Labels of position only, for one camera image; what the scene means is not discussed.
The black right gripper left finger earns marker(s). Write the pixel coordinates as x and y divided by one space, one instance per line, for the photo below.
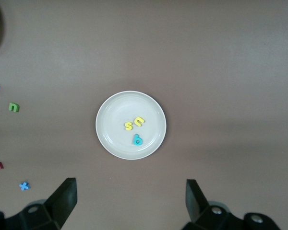
50 215

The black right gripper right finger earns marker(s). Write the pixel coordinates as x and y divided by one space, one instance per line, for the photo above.
206 220

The teal letter b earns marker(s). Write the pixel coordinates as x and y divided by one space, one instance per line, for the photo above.
135 136

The yellow letter s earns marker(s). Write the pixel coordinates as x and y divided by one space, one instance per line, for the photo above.
128 125

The yellow letter u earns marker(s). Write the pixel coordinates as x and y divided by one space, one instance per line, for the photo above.
141 119

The blue letter x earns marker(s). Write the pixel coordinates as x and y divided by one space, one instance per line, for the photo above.
24 186

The beige round plate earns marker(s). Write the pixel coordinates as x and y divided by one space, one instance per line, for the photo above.
115 143

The green letter n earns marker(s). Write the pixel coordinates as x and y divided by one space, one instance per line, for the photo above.
14 104

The brown table cover sheet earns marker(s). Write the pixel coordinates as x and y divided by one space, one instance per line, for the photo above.
206 72

